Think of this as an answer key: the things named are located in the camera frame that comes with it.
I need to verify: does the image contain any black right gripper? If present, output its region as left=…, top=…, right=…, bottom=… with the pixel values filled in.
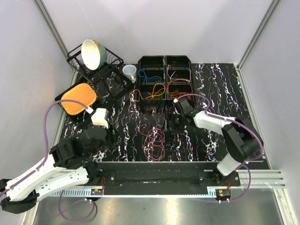
left=160, top=111, right=186, bottom=135

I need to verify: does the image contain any pink cable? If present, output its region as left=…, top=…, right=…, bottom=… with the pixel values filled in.
left=137, top=124, right=166, bottom=162

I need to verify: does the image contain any yellow cable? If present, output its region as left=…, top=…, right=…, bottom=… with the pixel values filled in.
left=129, top=83, right=166, bottom=100

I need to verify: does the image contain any orange cable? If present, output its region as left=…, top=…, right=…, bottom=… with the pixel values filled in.
left=169, top=79, right=193, bottom=99

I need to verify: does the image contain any white cable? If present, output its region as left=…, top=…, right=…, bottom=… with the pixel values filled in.
left=165, top=65, right=190, bottom=84

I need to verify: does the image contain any blue cable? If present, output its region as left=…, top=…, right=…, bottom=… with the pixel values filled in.
left=137, top=69, right=165, bottom=82

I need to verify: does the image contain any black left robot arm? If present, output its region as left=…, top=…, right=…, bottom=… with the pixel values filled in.
left=0, top=125, right=119, bottom=214

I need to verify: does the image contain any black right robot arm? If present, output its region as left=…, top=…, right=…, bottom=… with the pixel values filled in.
left=163, top=98, right=264, bottom=186

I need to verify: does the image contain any white measuring cup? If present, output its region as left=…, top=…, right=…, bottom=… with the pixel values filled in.
left=122, top=64, right=136, bottom=83

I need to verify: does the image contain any white and green bowl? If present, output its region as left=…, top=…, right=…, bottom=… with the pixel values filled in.
left=81, top=39, right=107, bottom=70

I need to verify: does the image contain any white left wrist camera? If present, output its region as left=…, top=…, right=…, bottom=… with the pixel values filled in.
left=85, top=107, right=109, bottom=129

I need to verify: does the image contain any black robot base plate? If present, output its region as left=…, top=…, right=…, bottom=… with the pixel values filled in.
left=88, top=162, right=240, bottom=197

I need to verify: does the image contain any black wire dish rack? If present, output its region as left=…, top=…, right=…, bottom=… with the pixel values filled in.
left=67, top=45, right=134, bottom=94

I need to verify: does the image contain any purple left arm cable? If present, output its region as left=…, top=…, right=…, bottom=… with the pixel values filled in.
left=0, top=99, right=89, bottom=200

